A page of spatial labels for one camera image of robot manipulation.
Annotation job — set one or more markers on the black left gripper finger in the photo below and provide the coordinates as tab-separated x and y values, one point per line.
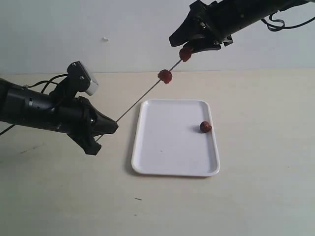
103	124

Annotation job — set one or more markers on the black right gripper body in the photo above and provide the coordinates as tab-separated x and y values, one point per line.
215	33

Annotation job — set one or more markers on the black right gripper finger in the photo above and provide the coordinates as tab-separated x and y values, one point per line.
201	45
193	27

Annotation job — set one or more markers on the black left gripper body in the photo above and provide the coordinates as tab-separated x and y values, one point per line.
78	116

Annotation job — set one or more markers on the thin metal skewer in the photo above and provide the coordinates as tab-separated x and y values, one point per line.
149	90

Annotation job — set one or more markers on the dark red fruit top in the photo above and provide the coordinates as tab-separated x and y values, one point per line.
205	127

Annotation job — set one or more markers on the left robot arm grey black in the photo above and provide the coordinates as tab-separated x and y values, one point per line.
25	107

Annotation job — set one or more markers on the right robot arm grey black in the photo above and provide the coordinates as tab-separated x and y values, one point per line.
235	15

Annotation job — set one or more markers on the white rectangular plastic tray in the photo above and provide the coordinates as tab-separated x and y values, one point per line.
169	142

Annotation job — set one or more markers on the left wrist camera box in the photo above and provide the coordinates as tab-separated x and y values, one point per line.
78	79

